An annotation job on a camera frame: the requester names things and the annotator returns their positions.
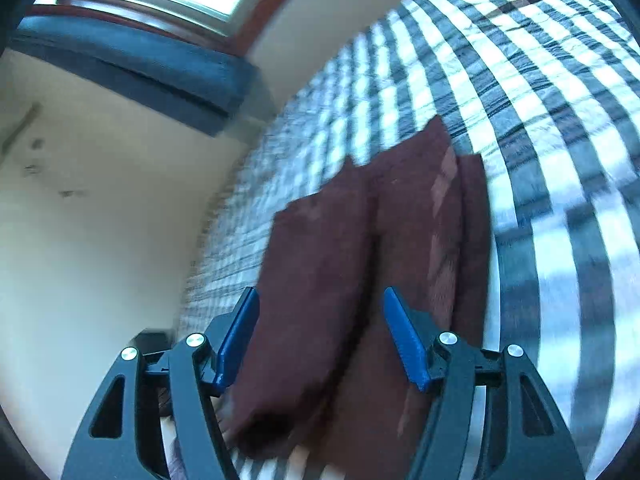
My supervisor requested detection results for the dark maroon sweater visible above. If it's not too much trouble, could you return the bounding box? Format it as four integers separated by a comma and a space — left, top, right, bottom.
227, 117, 490, 479

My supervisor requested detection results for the blue curtain left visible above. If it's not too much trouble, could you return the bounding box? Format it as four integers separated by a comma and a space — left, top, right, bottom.
6, 15, 257, 136

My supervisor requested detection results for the blue white plaid bedsheet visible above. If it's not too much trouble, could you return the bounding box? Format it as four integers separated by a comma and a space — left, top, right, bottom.
178, 0, 639, 479

